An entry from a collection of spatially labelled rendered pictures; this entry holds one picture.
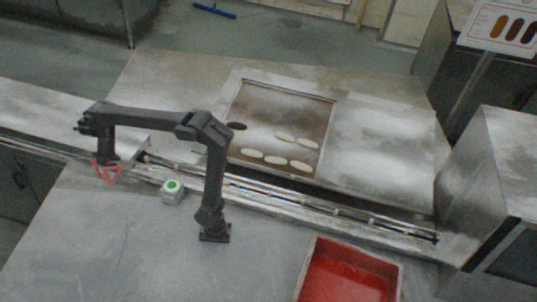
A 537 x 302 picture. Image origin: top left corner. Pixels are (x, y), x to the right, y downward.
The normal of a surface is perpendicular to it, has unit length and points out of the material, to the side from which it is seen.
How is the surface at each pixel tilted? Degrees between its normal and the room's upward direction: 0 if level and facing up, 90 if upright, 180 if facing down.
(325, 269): 0
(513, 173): 0
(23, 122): 0
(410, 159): 10
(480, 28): 90
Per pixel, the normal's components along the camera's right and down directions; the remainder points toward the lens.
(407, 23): -0.27, 0.65
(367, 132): 0.04, -0.59
